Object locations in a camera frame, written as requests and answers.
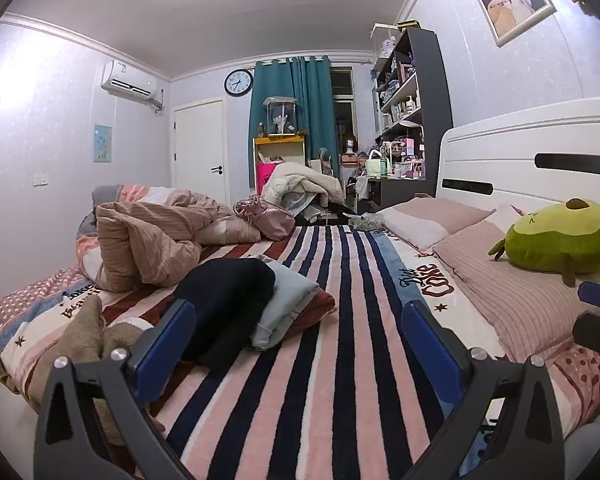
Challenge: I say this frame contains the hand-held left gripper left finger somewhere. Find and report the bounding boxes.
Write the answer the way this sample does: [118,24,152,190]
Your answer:
[32,299,198,480]

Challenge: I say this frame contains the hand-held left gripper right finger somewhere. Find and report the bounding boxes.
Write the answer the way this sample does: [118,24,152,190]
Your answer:
[401,301,566,480]

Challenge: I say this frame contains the brown knit sweater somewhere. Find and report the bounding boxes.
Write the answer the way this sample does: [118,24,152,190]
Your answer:
[22,295,166,448]

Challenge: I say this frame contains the green avocado plush toy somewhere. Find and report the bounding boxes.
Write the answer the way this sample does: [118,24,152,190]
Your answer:
[488,198,600,288]

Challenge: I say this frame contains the black folded garment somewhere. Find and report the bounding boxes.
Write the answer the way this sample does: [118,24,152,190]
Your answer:
[174,258,276,366]

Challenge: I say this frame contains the pink pillow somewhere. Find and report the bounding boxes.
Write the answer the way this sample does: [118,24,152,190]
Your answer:
[432,205,600,361]
[377,194,493,256]

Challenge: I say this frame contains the striped pink navy blanket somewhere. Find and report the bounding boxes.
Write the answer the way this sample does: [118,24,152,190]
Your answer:
[0,225,531,480]

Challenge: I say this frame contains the pink crumpled quilt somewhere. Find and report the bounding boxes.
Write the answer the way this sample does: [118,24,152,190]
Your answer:
[77,186,261,293]

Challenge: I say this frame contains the dark red folded garment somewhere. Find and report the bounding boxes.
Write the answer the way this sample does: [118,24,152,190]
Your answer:
[280,287,337,346]

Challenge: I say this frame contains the light blue folded garment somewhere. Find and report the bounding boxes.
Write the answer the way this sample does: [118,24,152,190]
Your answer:
[250,255,321,351]

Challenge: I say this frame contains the clear plastic bag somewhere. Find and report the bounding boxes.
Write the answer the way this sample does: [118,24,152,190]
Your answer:
[347,212,385,232]

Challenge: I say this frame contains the dark desk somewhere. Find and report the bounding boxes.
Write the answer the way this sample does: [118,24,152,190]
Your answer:
[352,175,438,213]

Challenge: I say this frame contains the grey pillow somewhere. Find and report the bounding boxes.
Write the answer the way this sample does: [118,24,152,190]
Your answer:
[75,185,123,236]

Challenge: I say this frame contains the pink satin bag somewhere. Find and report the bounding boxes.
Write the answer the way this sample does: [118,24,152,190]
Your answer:
[233,195,296,241]

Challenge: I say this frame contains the white bed headboard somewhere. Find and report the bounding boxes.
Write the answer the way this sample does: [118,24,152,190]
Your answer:
[435,95,600,226]

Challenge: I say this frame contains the magenta bag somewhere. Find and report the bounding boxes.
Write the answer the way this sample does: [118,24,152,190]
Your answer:
[256,160,281,188]

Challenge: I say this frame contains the white door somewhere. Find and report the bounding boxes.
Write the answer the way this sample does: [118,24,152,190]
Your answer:
[171,99,231,208]

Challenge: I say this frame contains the pile of cream bedding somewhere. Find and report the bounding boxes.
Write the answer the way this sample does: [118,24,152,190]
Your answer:
[261,161,343,216]

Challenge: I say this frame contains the yellow cabinet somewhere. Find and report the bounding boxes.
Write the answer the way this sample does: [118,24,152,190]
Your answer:
[252,135,307,191]

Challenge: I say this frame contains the window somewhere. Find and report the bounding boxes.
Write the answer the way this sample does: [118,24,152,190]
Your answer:
[330,67,356,141]

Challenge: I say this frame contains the glass display case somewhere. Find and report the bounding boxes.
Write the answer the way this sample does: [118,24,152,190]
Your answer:
[262,96,298,137]

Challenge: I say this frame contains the dark bookshelf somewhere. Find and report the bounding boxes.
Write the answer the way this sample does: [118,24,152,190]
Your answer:
[370,27,453,198]

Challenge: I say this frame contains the white air conditioner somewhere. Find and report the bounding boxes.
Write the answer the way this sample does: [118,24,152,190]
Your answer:
[101,60,160,103]

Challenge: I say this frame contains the teal curtain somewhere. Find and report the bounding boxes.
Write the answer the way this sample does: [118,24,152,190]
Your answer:
[247,55,338,186]

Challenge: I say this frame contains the clear box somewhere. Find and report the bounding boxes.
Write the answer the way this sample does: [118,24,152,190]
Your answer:
[372,22,401,58]

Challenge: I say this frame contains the small blue wall poster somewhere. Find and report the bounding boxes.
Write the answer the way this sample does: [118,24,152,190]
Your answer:
[93,124,113,163]

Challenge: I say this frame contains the round wall clock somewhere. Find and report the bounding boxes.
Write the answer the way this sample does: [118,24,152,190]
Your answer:
[224,69,254,97]

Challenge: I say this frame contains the framed wall photo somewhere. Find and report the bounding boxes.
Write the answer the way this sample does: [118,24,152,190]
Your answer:
[476,0,557,48]

